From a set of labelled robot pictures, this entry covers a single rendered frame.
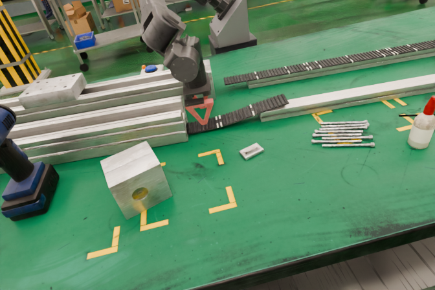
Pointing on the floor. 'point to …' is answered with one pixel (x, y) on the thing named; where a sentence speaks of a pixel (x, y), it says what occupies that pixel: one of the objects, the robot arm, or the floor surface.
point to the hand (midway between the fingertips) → (202, 113)
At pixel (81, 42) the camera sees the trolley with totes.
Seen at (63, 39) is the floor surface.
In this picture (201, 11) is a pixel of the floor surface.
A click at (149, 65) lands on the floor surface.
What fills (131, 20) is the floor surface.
